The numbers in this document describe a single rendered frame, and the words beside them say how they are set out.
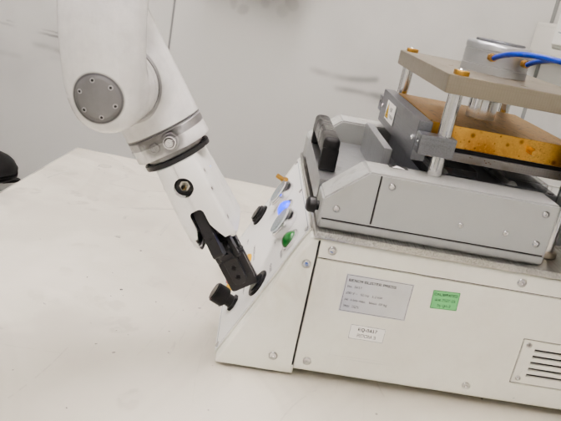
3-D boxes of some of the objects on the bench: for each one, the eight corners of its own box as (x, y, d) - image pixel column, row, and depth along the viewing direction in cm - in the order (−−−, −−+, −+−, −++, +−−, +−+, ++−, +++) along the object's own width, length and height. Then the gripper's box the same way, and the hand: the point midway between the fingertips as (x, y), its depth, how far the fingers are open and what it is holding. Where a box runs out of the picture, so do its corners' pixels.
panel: (229, 253, 105) (300, 159, 101) (215, 352, 77) (312, 228, 72) (219, 246, 105) (289, 151, 100) (201, 343, 76) (297, 218, 72)
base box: (548, 304, 111) (581, 208, 106) (678, 454, 76) (739, 321, 70) (230, 251, 107) (249, 148, 102) (211, 382, 72) (238, 235, 66)
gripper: (153, 142, 80) (220, 270, 85) (128, 176, 65) (210, 327, 71) (209, 116, 79) (274, 247, 84) (196, 145, 65) (275, 301, 70)
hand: (238, 270), depth 77 cm, fingers closed
